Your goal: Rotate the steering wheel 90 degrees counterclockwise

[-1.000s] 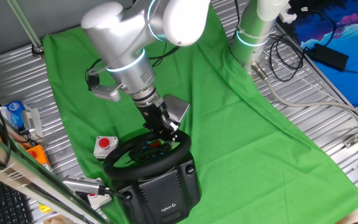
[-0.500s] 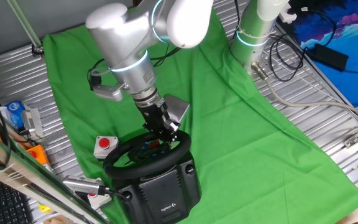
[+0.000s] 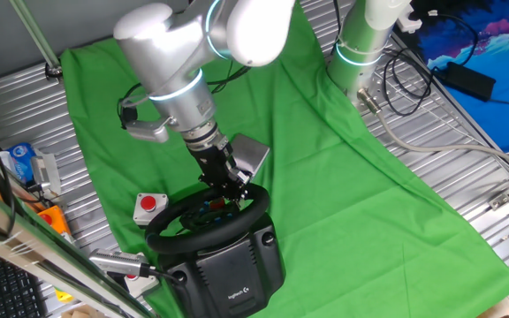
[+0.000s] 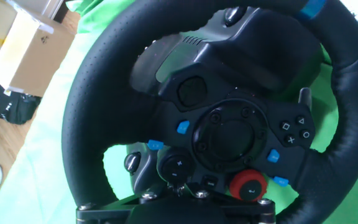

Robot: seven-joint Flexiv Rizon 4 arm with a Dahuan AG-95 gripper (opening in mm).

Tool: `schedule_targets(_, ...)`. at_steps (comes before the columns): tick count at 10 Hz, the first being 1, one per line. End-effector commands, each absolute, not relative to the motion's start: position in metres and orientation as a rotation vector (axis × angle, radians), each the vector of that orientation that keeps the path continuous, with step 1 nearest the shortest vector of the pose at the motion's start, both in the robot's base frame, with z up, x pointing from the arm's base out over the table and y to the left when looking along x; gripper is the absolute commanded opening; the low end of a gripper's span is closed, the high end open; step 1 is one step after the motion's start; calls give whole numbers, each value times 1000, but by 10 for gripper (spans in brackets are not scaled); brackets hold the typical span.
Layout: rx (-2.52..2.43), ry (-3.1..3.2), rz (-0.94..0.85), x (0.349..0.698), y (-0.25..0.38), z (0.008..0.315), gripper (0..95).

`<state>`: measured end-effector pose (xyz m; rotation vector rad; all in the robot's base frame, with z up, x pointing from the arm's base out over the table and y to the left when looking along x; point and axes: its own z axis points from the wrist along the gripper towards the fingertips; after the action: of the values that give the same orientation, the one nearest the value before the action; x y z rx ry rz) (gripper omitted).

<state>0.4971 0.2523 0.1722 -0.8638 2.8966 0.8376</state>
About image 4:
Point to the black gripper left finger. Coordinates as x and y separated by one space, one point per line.
120 205

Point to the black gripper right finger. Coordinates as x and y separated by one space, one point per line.
238 206

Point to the black leather steering wheel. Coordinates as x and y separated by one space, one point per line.
82 118

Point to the black racing wheel controller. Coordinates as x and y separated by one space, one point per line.
259 46

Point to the green cloth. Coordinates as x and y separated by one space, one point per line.
42 174

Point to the black bag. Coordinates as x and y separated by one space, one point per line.
14 107

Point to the cardboard box white edges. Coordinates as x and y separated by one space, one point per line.
39 62

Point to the beige cabinet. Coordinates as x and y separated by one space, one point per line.
42 6

